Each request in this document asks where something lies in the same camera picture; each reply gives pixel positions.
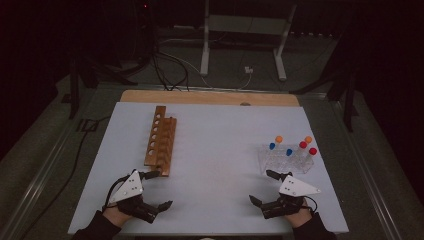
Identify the right hand-held gripper black cable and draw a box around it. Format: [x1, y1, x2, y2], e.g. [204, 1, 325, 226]
[303, 195, 319, 215]

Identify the black cable bundle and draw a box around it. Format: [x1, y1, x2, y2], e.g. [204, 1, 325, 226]
[133, 0, 191, 92]

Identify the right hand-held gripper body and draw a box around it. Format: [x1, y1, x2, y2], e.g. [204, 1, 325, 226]
[260, 172, 322, 220]

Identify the black stand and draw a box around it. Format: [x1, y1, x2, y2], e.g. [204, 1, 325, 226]
[289, 33, 360, 133]
[61, 54, 138, 120]

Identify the left hand-held gripper black cable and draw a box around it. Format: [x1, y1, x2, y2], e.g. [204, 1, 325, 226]
[103, 173, 134, 211]

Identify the white table mat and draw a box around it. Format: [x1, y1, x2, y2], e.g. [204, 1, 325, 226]
[67, 101, 350, 236]

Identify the orange-capped test tube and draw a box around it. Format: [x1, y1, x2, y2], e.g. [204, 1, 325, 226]
[273, 135, 284, 154]
[301, 135, 314, 155]

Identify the grey metal rail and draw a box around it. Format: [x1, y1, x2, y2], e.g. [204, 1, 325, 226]
[0, 87, 101, 240]
[328, 98, 406, 240]

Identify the black floor bracket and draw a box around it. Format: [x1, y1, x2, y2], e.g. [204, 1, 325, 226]
[76, 118, 100, 133]

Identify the person's right hand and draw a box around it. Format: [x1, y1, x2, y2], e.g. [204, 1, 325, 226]
[284, 198, 315, 229]

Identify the wooden test tube rack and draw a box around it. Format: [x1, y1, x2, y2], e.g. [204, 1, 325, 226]
[143, 105, 178, 177]

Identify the black floor cable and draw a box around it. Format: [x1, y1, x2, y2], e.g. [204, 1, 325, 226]
[18, 115, 113, 240]

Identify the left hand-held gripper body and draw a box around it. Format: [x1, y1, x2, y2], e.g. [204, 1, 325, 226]
[109, 169, 160, 224]

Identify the red-capped test tube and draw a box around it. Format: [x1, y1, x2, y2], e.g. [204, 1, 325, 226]
[295, 140, 308, 161]
[304, 147, 318, 168]

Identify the white metal stand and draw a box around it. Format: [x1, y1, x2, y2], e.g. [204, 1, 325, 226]
[199, 0, 298, 82]

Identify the hand-held gripper black cable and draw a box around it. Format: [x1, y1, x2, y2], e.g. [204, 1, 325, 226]
[303, 195, 319, 215]
[103, 173, 134, 211]

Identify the white cable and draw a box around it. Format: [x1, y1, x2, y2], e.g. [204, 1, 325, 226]
[158, 37, 254, 91]

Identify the person's left hand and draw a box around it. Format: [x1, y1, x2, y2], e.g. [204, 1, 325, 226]
[102, 205, 133, 228]

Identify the clear plastic test tube rack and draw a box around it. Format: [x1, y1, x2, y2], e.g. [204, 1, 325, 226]
[257, 143, 316, 175]

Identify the black power strip red light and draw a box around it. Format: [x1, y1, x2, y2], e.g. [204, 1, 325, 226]
[139, 0, 152, 34]

